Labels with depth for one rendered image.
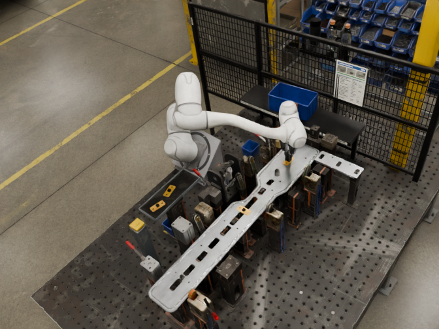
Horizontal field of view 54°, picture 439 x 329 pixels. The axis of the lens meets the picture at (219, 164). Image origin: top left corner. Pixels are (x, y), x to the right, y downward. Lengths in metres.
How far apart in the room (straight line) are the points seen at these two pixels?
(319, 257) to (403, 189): 0.78
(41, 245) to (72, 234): 0.28
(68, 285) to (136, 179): 1.66
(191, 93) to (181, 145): 0.61
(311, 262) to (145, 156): 2.35
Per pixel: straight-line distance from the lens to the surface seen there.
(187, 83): 2.36
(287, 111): 2.40
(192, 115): 2.32
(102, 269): 2.84
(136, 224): 2.36
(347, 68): 2.82
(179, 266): 2.34
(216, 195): 2.49
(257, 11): 4.60
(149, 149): 4.50
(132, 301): 2.66
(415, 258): 3.63
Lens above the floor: 2.96
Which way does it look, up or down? 45 degrees down
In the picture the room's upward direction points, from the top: 10 degrees counter-clockwise
